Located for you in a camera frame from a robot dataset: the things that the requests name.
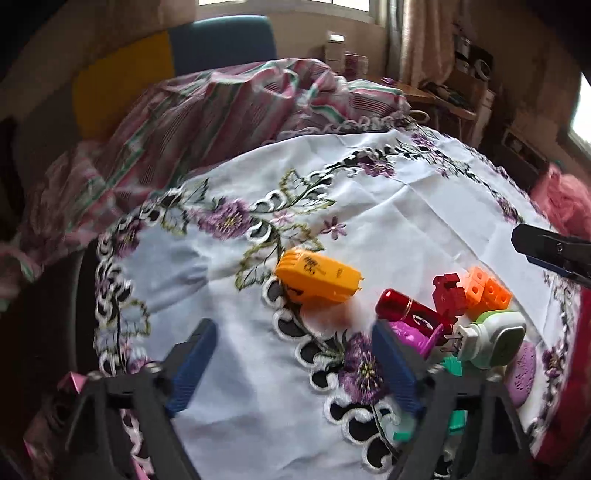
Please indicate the small pink carton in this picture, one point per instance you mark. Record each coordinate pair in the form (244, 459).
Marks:
(356, 64)

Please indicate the red metallic cylinder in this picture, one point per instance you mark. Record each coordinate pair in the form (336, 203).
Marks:
(401, 307)

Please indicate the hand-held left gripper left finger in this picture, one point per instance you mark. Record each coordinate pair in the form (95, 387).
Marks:
(191, 369)

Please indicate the white embroidered floral tablecloth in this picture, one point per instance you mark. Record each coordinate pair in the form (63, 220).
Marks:
(415, 221)

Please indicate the cluttered shelf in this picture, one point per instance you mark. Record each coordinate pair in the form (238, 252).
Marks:
(471, 64)

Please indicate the blue cushion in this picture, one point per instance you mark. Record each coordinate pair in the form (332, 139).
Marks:
(221, 44)

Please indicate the green and white plug adapter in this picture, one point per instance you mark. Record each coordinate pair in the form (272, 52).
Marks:
(494, 341)

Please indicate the pink green striped blanket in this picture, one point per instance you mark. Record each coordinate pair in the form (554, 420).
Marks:
(207, 115)

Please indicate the magenta plastic spool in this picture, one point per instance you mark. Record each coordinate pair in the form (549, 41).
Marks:
(411, 337)

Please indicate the beige curtain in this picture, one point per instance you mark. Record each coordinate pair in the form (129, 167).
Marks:
(420, 41)

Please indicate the yellow cushion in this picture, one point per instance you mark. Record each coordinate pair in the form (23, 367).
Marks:
(124, 78)

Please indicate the red cloth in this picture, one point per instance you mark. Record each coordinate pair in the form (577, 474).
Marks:
(568, 415)

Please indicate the purple round textured pad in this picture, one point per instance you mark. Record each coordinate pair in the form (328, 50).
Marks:
(524, 374)

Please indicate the teal plastic piece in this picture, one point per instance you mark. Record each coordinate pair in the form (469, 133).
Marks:
(455, 368)

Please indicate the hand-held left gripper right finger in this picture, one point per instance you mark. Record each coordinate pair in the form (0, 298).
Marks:
(397, 374)

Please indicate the orange plastic case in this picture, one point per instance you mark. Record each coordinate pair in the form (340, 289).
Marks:
(318, 277)

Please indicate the wooden desk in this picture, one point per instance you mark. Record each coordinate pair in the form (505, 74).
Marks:
(434, 99)

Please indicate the window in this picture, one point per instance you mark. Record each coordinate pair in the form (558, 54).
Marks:
(295, 7)

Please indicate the pink fuzzy cloth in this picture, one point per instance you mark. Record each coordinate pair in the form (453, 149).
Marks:
(568, 198)

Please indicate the orange plastic cube blocks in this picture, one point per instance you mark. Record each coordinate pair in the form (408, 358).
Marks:
(489, 290)

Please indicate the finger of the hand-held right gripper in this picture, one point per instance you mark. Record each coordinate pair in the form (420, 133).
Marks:
(549, 251)

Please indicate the dark red wooden puzzle piece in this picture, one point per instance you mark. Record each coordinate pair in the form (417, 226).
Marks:
(450, 295)

